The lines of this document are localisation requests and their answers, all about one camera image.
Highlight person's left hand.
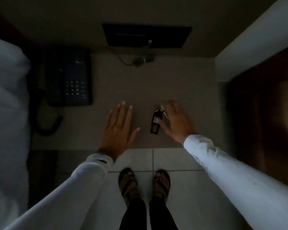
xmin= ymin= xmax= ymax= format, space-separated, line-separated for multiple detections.
xmin=98 ymin=101 xmax=141 ymax=161

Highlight person's right hand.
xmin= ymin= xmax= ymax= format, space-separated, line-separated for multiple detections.
xmin=158 ymin=100 xmax=198 ymax=145

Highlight black key fob with keys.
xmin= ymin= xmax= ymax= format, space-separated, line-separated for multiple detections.
xmin=150 ymin=105 xmax=169 ymax=134

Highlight person's right forearm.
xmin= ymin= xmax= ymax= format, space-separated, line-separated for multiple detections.
xmin=183 ymin=134 xmax=288 ymax=230

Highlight person's left forearm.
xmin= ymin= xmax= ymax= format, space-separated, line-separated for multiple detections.
xmin=4 ymin=153 xmax=114 ymax=230

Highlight black desk telephone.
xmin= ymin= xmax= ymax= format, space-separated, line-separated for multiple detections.
xmin=37 ymin=46 xmax=93 ymax=107

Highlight person's black trousers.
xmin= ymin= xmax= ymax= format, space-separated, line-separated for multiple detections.
xmin=119 ymin=198 xmax=178 ymax=230

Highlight brown wooden door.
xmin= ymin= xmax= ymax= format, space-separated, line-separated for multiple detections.
xmin=227 ymin=42 xmax=288 ymax=191

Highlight black strappy sandal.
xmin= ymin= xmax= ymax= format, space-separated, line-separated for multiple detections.
xmin=118 ymin=168 xmax=140 ymax=207
xmin=153 ymin=169 xmax=171 ymax=204

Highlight charger cable with white plug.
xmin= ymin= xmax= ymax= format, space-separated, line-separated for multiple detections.
xmin=117 ymin=40 xmax=157 ymax=68

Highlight black coiled telephone cord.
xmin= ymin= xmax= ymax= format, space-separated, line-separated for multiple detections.
xmin=34 ymin=88 xmax=63 ymax=136

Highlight black wall socket panel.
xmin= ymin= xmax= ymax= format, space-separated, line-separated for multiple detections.
xmin=102 ymin=23 xmax=192 ymax=49

